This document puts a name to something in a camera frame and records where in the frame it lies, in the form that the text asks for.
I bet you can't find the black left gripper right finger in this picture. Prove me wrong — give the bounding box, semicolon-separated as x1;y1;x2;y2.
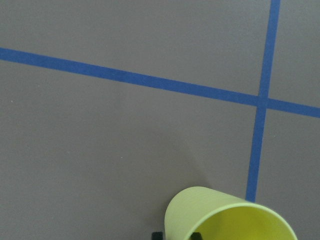
190;232;202;240

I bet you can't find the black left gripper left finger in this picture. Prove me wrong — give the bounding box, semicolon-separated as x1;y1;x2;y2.
151;231;163;240

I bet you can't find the yellow plastic cup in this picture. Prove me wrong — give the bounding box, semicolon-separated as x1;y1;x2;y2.
164;186;297;240

